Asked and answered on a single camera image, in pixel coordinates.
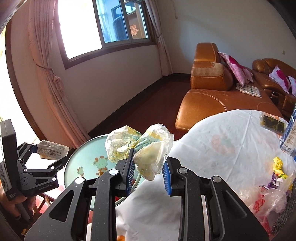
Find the clear plastic bag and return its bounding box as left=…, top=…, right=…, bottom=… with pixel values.
left=239, top=183, right=295, bottom=235

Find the yellow white wrapper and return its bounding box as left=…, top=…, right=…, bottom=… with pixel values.
left=105, top=123, right=174, bottom=181

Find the mint green trash bin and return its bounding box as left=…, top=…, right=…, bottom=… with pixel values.
left=63, top=134, right=142, bottom=209

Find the person's left hand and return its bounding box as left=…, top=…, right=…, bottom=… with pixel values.
left=1, top=184, right=36, bottom=225

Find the white orange-print tablecloth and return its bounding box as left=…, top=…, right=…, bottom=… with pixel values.
left=116, top=109, right=295, bottom=240

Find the black foam net sleeve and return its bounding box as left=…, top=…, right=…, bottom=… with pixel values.
left=271, top=192, right=295, bottom=235

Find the yellow candy wrapper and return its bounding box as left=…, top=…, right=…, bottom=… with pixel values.
left=273, top=157, right=287, bottom=179

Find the tall white blue carton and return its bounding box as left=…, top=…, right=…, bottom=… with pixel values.
left=280, top=108, right=296, bottom=156

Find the dark seaweed snack packet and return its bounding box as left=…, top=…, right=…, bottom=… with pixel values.
left=260, top=112, right=287, bottom=135

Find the brown leather chaise sofa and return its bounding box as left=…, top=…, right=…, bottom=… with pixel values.
left=175, top=43, right=282, bottom=134

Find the checkered cloth on sofa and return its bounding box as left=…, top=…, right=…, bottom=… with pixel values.
left=235, top=83, right=262, bottom=98

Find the brown leather back sofa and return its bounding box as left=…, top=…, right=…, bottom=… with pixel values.
left=252, top=58, right=295, bottom=118

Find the pink pillow on chaise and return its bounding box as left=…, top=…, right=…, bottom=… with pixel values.
left=218, top=52, right=253, bottom=87

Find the pink curtain left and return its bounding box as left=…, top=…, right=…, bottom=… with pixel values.
left=28, top=1, right=90, bottom=149

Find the pink white pillow left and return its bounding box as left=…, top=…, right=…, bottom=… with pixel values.
left=268, top=65, right=291, bottom=93

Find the pink white pillow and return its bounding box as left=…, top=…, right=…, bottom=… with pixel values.
left=288, top=76, right=296, bottom=96
left=268, top=65, right=291, bottom=93

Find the pink white pillow middle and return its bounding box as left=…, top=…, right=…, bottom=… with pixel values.
left=288, top=76, right=296, bottom=96

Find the beige curtain right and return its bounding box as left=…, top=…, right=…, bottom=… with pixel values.
left=145, top=0, right=173, bottom=76

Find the window with dark frame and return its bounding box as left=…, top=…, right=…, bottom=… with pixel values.
left=54, top=0, right=156, bottom=69

